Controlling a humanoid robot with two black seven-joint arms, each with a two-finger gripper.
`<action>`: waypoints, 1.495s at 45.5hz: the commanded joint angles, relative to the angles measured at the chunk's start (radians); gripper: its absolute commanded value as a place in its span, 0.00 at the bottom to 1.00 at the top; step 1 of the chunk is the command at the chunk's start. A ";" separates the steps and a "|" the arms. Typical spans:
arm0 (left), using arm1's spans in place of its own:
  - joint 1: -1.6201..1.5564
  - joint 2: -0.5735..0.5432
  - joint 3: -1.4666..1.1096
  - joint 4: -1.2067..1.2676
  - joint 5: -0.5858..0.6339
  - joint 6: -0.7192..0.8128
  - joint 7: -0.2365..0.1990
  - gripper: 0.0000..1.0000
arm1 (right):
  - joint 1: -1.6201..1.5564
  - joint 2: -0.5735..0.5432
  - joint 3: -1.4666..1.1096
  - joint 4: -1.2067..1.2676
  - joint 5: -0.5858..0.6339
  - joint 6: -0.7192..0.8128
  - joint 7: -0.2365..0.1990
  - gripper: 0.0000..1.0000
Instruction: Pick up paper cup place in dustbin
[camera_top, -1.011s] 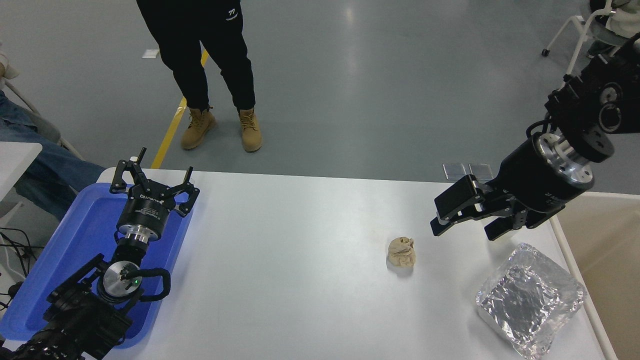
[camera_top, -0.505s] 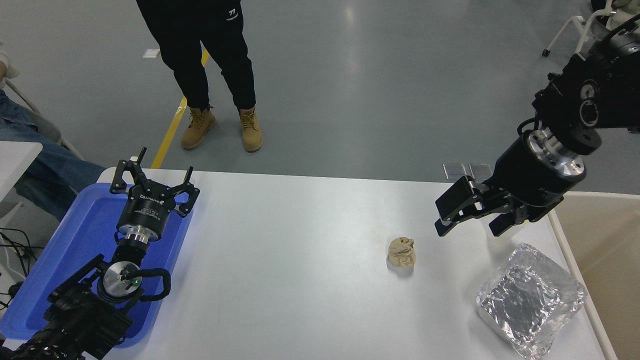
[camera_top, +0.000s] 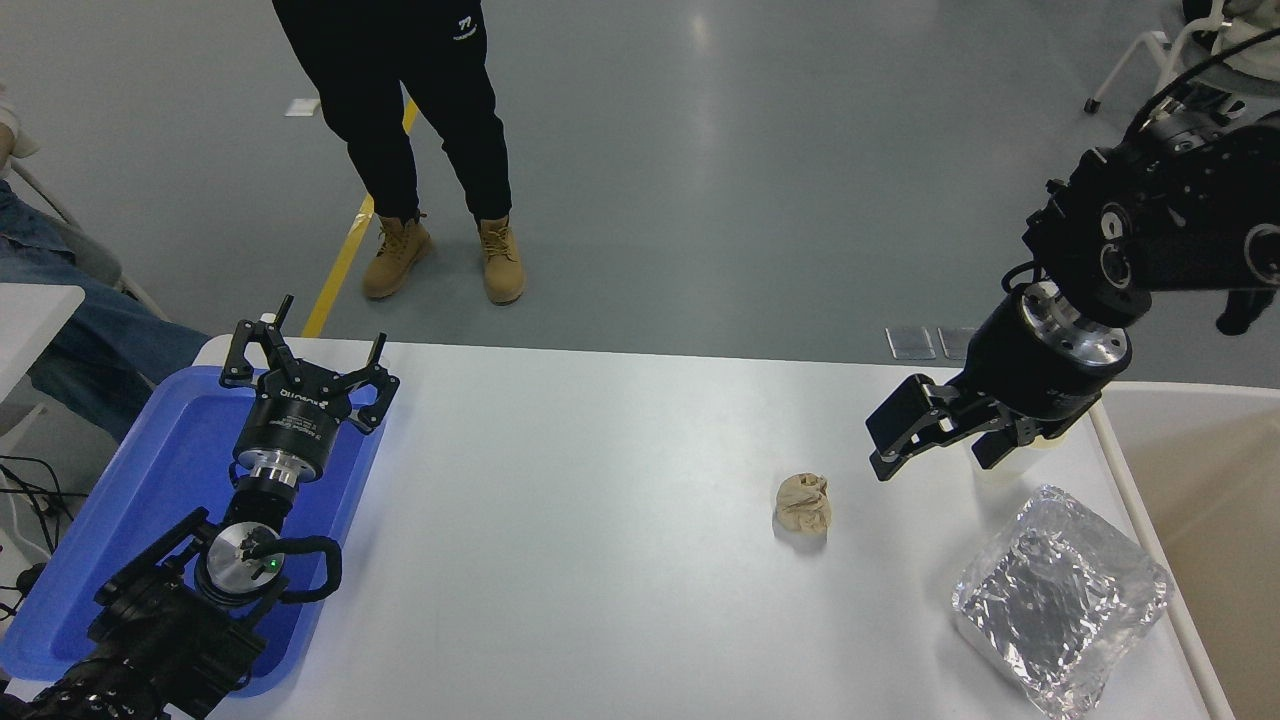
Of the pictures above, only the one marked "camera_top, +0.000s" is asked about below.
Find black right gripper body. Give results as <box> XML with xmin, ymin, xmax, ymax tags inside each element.
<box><xmin>948</xmin><ymin>298</ymin><xmax>1103</xmax><ymax>442</ymax></box>

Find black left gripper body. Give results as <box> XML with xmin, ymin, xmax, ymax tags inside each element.
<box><xmin>233</xmin><ymin>372</ymin><xmax>355</xmax><ymax>473</ymax></box>

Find blue plastic tray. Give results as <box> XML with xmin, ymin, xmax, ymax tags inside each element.
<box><xmin>0</xmin><ymin>365</ymin><xmax>387</xmax><ymax>699</ymax></box>

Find crumpled tan paper ball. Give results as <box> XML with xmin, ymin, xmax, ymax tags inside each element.
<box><xmin>773</xmin><ymin>473</ymin><xmax>833</xmax><ymax>536</ymax></box>

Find silver foil tray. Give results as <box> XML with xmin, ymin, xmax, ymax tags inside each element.
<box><xmin>950</xmin><ymin>485</ymin><xmax>1172</xmax><ymax>720</ymax></box>

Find grey chair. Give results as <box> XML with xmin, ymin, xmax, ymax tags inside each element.
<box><xmin>8</xmin><ymin>160</ymin><xmax>168</xmax><ymax>321</ymax></box>

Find white side desk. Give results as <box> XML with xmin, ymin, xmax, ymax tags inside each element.
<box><xmin>0</xmin><ymin>283</ymin><xmax>87</xmax><ymax>403</ymax></box>

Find large pale bin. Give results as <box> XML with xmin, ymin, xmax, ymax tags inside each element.
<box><xmin>1088</xmin><ymin>383</ymin><xmax>1280</xmax><ymax>720</ymax></box>

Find standing person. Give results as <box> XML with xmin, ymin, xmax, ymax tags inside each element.
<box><xmin>270</xmin><ymin>0</ymin><xmax>527</xmax><ymax>306</ymax></box>

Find white wheeled chair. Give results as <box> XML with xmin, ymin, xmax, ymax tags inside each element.
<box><xmin>1083</xmin><ymin>0</ymin><xmax>1233</xmax><ymax>114</ymax></box>

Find black cables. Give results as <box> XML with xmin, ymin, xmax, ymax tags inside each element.
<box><xmin>0</xmin><ymin>455</ymin><xmax>79</xmax><ymax>621</ymax></box>

